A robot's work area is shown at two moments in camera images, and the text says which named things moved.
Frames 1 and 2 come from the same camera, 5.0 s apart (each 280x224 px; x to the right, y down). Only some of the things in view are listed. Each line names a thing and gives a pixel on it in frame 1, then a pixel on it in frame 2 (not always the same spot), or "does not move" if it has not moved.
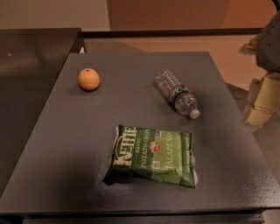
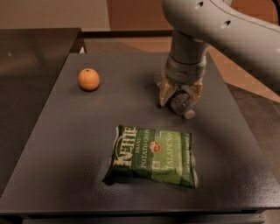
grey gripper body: [269, 48] → [183, 73]
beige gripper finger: [265, 99] → [166, 89]
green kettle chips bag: [151, 155] does not move
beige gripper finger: [251, 47] → [197, 89]
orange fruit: [88, 79] does not move
